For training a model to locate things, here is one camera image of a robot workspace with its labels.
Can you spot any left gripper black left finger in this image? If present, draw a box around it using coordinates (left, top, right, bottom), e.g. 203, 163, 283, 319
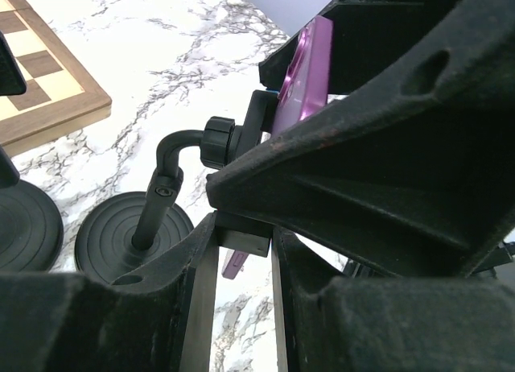
1, 214, 219, 371

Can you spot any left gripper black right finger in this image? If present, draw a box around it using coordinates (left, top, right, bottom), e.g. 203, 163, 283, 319
271, 228, 514, 371

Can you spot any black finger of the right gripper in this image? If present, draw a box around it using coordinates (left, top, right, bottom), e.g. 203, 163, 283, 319
206, 0, 514, 276
258, 0, 472, 95

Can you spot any red-edged phone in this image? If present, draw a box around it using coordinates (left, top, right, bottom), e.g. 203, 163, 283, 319
217, 16, 333, 279

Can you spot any black phone stand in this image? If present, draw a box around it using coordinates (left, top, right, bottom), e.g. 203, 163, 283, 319
0, 31, 64, 273
74, 90, 278, 284

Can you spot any wooden chessboard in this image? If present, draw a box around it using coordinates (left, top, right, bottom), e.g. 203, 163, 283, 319
1, 0, 112, 156

